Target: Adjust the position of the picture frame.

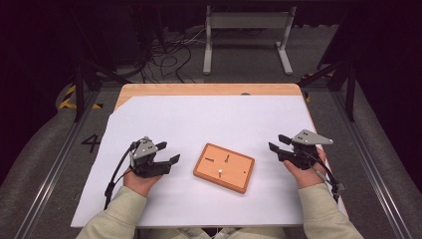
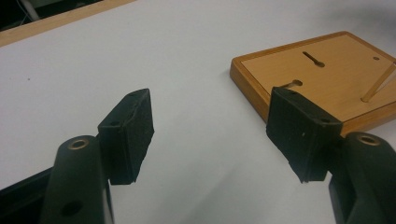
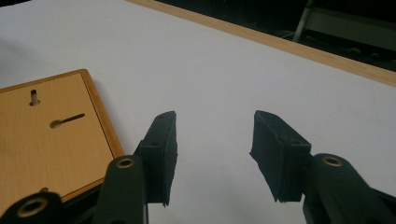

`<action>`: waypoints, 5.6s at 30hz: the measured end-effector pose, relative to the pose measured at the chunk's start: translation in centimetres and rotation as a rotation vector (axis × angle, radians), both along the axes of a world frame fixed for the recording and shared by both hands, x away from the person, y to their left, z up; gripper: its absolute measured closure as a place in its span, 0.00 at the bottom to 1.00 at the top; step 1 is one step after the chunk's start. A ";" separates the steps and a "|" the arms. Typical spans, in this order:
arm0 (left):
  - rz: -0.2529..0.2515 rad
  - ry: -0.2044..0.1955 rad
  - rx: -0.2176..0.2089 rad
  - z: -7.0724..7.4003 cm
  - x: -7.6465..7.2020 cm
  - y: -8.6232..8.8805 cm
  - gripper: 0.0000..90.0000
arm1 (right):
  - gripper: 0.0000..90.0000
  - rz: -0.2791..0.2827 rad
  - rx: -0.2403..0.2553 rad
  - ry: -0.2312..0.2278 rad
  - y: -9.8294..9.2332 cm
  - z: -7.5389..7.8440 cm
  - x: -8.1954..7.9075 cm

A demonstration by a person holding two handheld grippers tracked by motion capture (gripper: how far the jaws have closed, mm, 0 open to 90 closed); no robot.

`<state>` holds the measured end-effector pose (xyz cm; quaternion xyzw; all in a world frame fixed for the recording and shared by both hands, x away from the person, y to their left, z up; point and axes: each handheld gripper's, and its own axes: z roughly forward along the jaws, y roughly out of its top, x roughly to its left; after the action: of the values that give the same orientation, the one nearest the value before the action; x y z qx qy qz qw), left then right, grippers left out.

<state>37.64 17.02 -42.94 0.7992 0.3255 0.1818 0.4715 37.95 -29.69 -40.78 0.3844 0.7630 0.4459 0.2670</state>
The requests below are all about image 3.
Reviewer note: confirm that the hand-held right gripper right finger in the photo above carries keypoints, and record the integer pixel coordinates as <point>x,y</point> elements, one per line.
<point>277,155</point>

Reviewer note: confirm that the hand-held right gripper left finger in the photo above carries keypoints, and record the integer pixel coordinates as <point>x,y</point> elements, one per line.
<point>160,149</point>

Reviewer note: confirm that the wooden picture frame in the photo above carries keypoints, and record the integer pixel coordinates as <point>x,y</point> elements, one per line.
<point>46,149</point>

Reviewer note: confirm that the white paper sheet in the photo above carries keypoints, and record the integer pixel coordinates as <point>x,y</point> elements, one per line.
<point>218,77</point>

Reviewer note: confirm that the grey metal stand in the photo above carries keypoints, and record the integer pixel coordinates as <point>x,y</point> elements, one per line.
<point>348,23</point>

